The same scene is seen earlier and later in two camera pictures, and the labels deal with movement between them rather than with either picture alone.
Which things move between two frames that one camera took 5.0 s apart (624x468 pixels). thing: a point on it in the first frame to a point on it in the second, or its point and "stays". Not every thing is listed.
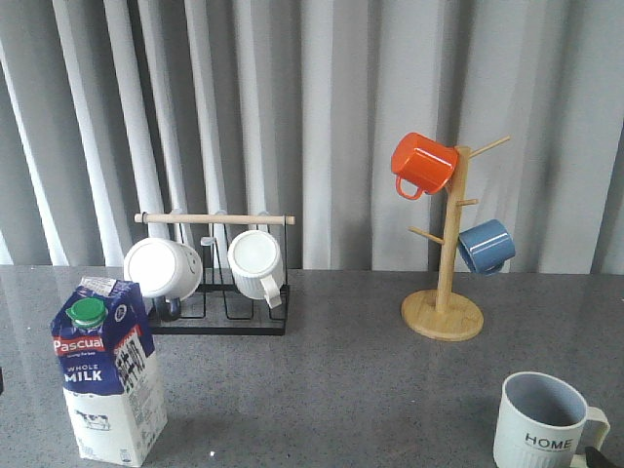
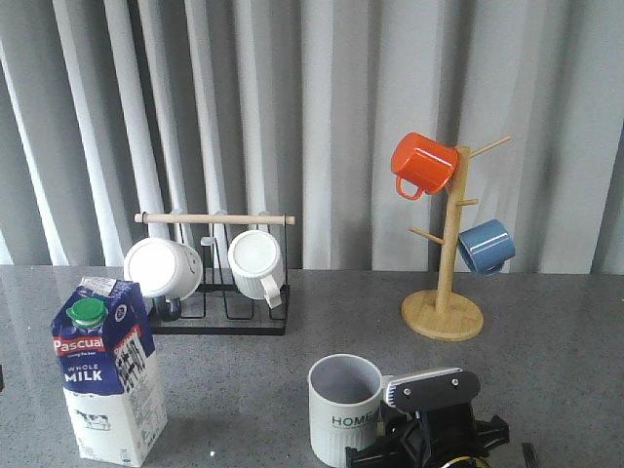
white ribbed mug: (256, 266) stays
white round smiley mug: (164, 268) stays
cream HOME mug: (540, 423) to (345, 394)
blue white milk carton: (110, 376) stays
